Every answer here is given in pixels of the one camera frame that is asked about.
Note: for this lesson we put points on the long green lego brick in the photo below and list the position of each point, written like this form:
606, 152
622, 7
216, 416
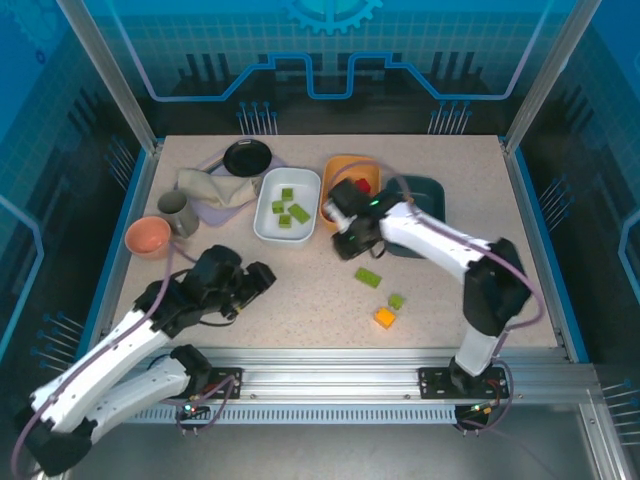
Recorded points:
368, 277

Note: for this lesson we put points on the red lego brick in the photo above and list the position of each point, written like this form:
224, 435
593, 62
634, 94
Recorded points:
362, 185

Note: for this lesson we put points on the orange rectangular plastic container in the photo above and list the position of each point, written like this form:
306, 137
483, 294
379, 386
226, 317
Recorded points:
350, 176

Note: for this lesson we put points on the small green lego piece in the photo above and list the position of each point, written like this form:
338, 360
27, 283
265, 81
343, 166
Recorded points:
285, 220
277, 206
396, 301
287, 194

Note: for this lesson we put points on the white rectangular plastic container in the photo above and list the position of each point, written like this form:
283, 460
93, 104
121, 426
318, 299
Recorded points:
305, 190

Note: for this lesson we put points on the dark teal rectangular container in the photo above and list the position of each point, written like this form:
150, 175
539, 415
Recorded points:
425, 195

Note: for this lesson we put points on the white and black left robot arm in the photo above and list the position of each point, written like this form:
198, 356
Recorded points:
100, 370

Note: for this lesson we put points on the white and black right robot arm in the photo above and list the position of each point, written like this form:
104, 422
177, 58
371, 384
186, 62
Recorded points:
430, 235

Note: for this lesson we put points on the yellow square lego brick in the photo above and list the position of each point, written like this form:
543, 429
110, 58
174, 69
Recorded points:
385, 317

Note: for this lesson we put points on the lilac plastic tray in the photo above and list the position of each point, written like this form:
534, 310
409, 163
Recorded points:
220, 218

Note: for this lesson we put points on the pink mug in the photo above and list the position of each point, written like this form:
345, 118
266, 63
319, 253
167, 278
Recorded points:
147, 237

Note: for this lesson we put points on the grey mug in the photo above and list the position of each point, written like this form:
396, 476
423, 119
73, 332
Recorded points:
175, 210

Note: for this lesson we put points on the beige cloth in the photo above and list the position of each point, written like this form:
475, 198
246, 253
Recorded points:
210, 185

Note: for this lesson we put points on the black round pan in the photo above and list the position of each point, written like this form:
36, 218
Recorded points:
247, 159

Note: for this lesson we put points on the small circuit board with LED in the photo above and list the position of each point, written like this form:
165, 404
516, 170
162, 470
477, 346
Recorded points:
192, 409
480, 409

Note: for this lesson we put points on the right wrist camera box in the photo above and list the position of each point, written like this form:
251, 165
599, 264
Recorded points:
336, 216

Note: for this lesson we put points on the aluminium mounting rail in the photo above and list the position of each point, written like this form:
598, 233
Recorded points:
330, 375

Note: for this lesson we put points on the aluminium frame post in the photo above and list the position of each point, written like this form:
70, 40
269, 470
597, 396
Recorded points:
547, 75
111, 75

